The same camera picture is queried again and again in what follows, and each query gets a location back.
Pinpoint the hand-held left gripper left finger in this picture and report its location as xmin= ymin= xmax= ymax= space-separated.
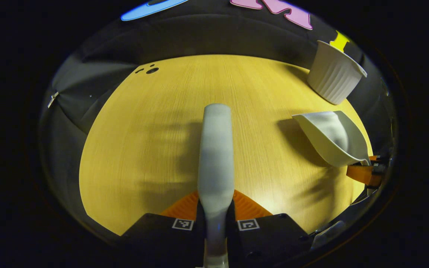
xmin=121 ymin=191 xmax=206 ymax=268

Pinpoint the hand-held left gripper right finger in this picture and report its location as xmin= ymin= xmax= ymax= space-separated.
xmin=226 ymin=189 xmax=314 ymax=267

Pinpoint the white plastic dustpan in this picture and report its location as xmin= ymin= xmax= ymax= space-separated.
xmin=292 ymin=110 xmax=371 ymax=167

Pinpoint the small white broom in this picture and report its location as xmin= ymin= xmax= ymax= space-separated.
xmin=197 ymin=103 xmax=235 ymax=268

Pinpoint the white ribbed garbage bin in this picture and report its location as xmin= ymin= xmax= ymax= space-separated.
xmin=307 ymin=40 xmax=368 ymax=105

